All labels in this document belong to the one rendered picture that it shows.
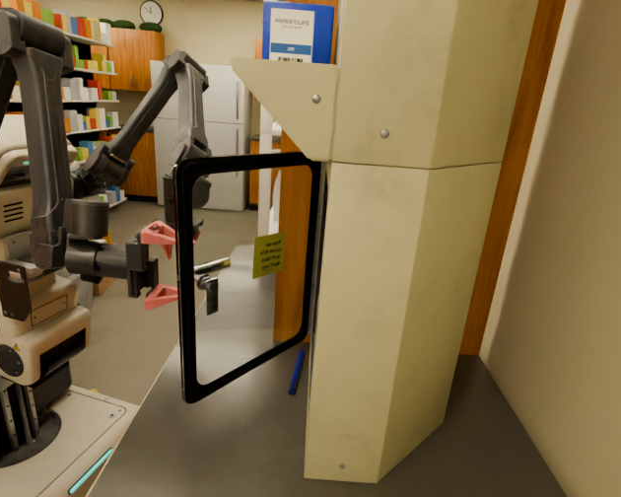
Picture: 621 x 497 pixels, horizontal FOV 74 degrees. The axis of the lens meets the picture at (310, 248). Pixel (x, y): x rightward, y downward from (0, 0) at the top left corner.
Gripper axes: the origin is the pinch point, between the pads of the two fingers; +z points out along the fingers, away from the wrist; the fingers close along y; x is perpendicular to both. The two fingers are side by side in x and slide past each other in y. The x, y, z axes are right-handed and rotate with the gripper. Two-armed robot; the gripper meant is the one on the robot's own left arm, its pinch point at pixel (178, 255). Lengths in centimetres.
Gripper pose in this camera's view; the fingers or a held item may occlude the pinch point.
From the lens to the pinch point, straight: 104.8
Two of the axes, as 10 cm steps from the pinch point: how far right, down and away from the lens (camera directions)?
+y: 10.0, 0.8, 0.0
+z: -0.7, 9.4, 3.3
